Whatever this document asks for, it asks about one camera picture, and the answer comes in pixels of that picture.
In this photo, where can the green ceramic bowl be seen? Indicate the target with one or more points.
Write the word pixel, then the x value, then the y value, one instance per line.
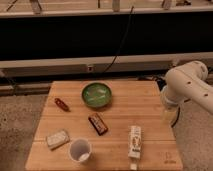
pixel 96 95

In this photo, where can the brown chocolate bar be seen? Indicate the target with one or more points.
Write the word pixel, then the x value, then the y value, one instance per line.
pixel 98 124

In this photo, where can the white wrapped soap bar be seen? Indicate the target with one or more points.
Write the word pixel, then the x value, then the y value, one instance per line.
pixel 57 139

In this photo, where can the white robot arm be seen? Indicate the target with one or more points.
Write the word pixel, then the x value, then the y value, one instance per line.
pixel 186 81

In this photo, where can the white paper cup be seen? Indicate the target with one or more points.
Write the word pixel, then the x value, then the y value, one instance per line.
pixel 80 150

